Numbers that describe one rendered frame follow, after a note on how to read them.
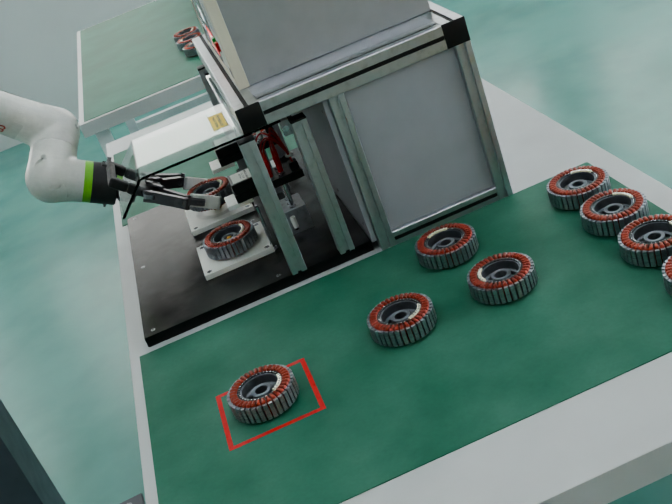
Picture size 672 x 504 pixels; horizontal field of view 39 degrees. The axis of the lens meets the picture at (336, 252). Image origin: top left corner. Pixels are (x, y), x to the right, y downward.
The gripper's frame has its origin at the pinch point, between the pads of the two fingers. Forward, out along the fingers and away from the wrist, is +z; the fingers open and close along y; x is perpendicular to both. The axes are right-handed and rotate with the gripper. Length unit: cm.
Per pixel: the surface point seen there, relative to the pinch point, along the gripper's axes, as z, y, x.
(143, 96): -5, 136, 11
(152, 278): -12.6, -19.7, 13.5
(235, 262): 2.0, -31.3, 3.6
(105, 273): -9, 179, 100
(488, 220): 44, -52, -17
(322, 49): 11, -35, -42
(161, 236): -9.4, 0.3, 11.6
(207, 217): 0.0, -3.0, 4.8
